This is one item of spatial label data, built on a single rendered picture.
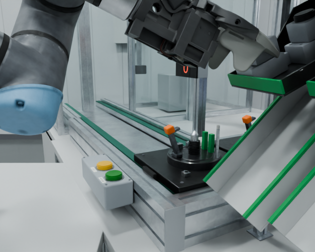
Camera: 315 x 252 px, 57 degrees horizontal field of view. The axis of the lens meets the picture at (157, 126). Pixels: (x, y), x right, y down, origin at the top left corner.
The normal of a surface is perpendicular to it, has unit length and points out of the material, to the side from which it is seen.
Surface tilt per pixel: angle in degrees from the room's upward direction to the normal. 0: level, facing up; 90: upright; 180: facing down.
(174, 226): 90
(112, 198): 90
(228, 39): 83
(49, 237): 0
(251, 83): 115
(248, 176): 45
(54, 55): 64
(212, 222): 90
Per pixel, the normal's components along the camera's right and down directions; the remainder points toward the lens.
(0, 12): 0.00, 0.24
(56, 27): 0.72, -0.38
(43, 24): 0.37, -0.49
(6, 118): 0.02, 0.85
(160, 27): 0.30, 0.23
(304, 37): -0.88, 0.46
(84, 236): 0.00, -0.97
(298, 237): -0.67, -0.63
